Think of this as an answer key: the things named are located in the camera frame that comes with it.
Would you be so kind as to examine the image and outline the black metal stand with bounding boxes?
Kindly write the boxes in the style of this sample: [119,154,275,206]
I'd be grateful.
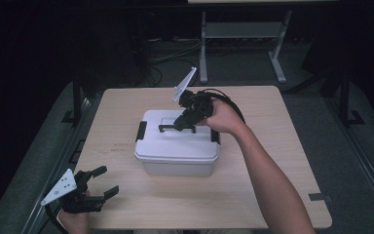
[332,69,366,129]
[60,72,87,127]

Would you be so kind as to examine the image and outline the white box lid black latches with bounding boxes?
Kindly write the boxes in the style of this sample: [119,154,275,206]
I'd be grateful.
[133,108,222,164]

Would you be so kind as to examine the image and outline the grey metal table frame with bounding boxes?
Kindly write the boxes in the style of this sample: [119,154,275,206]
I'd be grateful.
[198,9,294,85]

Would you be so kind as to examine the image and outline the bundle of floor cables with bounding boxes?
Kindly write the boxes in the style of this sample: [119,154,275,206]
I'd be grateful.
[144,37,203,88]

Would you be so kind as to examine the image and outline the person's left hand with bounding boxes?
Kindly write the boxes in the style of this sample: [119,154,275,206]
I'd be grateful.
[56,190,92,234]

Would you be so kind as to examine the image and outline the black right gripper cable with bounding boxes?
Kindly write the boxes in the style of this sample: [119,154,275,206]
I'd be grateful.
[200,88,247,125]

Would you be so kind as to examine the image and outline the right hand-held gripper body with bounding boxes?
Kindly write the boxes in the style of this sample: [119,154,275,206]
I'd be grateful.
[171,66,216,127]

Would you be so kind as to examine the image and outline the white plastic storage box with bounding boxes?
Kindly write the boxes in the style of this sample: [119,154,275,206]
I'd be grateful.
[140,157,216,178]

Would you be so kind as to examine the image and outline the aluminium floor rail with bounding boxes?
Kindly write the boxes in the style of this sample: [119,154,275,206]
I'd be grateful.
[324,97,374,226]
[20,96,94,234]

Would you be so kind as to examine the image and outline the person's right hand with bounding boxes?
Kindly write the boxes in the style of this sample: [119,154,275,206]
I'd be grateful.
[196,98,247,137]

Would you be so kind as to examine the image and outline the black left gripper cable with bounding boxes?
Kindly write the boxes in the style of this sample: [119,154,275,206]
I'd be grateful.
[44,204,68,234]

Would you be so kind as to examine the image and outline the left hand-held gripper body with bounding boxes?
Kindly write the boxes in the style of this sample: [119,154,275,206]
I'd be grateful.
[40,169,107,215]

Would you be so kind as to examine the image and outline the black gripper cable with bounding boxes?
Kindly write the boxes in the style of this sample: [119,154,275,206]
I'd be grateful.
[200,88,247,125]
[44,204,68,234]

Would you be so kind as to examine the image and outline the grey tape strip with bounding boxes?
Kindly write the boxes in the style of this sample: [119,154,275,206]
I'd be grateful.
[308,192,333,203]

